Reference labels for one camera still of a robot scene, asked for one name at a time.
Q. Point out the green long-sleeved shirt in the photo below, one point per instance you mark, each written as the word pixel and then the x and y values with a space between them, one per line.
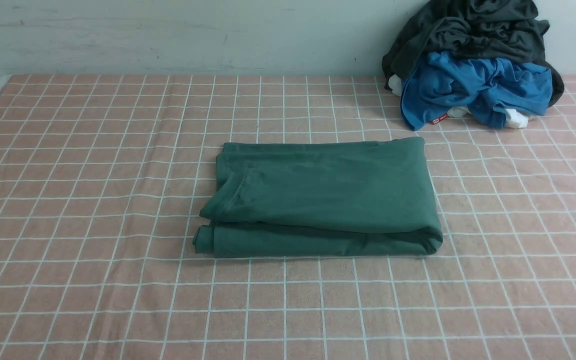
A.
pixel 370 198

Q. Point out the blue crumpled garment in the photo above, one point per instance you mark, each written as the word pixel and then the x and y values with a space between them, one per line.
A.
pixel 487 86

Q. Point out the dark grey crumpled garment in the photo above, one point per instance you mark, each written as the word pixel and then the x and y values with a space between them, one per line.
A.
pixel 473 29

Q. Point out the pink checkered tablecloth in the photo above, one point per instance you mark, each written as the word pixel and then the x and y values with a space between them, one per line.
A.
pixel 102 178

